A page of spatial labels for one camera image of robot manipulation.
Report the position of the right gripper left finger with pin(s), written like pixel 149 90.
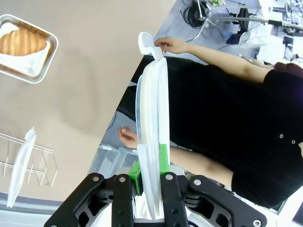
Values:
pixel 122 201

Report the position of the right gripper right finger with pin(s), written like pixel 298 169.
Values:
pixel 171 201

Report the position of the stainless steel rectangular container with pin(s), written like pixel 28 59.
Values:
pixel 52 47

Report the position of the golden croissant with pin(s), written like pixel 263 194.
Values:
pixel 21 42

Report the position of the person's left forearm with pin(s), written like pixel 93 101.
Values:
pixel 201 165

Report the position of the person's right forearm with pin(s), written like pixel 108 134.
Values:
pixel 225 60

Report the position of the person's left hand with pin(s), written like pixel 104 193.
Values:
pixel 129 139

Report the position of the person's right hand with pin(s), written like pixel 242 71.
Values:
pixel 172 45

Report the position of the clear plastic storage bin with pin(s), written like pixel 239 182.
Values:
pixel 111 158

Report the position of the person in black shirt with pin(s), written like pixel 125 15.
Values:
pixel 225 118

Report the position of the white paper liner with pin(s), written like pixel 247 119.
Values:
pixel 23 65

